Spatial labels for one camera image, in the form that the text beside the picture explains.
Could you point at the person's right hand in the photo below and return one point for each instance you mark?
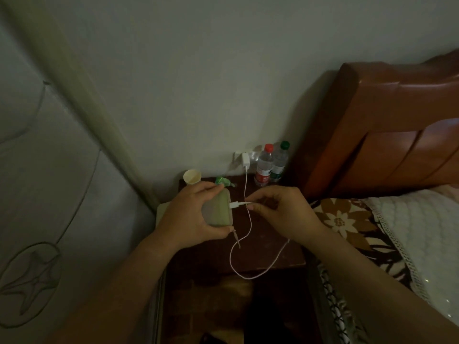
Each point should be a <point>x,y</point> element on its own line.
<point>287,211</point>

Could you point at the person's left hand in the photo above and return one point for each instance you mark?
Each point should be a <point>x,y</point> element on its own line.
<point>186,214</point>

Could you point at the person's left thumb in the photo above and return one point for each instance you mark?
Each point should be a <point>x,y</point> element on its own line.
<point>218,231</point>

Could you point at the person's right thumb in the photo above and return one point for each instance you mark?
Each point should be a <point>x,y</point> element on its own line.
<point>259,209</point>

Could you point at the green power bank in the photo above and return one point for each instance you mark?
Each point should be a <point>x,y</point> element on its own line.
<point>217,207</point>

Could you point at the person's left forearm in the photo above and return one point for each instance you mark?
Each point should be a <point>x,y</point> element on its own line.
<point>118,286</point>

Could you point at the person's right forearm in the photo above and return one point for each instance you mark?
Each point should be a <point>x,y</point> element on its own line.
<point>380,286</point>

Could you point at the dark wooden nightstand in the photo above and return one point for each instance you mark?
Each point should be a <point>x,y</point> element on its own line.
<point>236,265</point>

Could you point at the red-capped water bottle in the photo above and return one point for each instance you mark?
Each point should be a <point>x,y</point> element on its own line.
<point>264,167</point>

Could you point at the green plastic wrapper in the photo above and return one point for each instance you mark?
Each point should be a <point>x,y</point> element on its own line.
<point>223,181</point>

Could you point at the green-capped water bottle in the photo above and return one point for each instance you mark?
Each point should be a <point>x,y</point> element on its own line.
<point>279,161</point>

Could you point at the paper cup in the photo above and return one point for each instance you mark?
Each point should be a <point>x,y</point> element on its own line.
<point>192,177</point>

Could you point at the floral brown bed sheet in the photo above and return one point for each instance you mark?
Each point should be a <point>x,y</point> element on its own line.
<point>355,229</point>

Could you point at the brown wooden headboard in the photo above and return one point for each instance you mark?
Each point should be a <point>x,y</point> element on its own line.
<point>387,128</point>

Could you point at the white quilted blanket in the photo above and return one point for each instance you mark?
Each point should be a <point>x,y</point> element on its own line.
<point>419,243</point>

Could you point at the white patterned wardrobe door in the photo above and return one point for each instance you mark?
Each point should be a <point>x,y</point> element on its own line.
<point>46,211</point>

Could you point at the white wall charger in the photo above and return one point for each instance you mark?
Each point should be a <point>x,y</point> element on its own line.
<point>245,159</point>

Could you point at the white wall socket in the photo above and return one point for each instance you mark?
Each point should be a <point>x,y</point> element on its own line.
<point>238,158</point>

